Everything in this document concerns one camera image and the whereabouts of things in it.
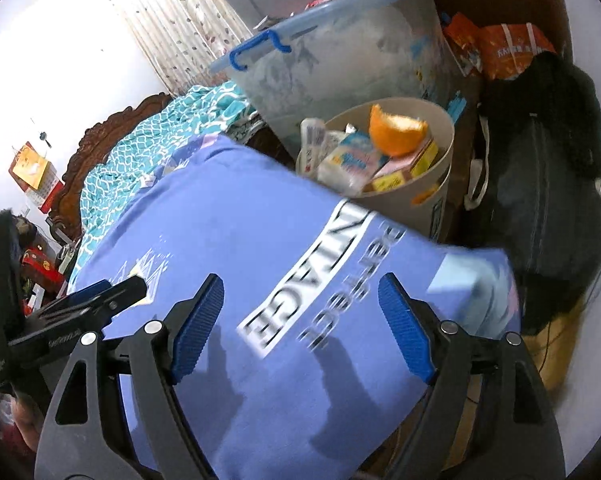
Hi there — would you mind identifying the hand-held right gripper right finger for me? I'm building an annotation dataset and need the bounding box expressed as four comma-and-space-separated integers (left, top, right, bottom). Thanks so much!
378, 272, 566, 480

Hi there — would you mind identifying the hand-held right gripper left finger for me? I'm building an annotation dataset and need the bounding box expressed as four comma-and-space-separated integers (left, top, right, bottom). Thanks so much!
34, 274, 226, 480

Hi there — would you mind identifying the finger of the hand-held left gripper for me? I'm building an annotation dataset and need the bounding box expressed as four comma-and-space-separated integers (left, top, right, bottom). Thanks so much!
30, 276, 148, 333

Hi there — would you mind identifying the beige waste bin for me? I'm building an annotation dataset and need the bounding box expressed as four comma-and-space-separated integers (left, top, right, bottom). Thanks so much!
296, 96, 455, 241

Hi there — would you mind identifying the yellow and brown box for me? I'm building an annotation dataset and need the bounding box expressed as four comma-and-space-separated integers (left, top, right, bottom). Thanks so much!
363, 141, 440, 195

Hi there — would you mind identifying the orange peel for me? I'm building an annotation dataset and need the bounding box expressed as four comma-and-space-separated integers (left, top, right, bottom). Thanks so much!
369, 103, 429, 157

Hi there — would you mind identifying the red gift box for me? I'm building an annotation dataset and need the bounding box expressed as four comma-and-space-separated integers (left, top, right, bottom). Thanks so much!
20, 247, 66, 286

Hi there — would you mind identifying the blue printed bed sheet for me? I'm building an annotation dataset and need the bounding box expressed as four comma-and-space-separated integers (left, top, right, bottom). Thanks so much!
68, 132, 524, 480

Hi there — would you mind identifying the teal patterned quilt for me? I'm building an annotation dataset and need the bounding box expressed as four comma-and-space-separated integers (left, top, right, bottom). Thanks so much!
78, 84, 258, 261

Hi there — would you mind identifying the carved wooden headboard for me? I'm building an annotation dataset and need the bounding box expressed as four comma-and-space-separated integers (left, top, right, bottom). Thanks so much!
48, 92, 174, 241

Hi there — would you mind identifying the black backpack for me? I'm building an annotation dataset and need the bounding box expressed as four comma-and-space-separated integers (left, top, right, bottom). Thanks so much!
463, 52, 601, 336

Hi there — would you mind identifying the clear storage box blue lid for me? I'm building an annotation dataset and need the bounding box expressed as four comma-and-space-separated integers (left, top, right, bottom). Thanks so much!
208, 0, 464, 146

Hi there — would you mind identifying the patterned curtain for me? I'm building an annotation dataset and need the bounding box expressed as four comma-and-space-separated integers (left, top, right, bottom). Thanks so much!
93, 0, 261, 98

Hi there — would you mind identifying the orange snack packet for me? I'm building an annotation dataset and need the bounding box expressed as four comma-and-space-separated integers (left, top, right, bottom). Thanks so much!
443, 12, 484, 78

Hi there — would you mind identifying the red and white wall calendar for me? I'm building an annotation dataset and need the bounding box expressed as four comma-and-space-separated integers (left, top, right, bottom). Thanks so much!
9, 142, 64, 211

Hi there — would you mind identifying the orange bag with white straps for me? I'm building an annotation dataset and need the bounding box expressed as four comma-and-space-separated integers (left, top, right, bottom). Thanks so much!
481, 22, 556, 81

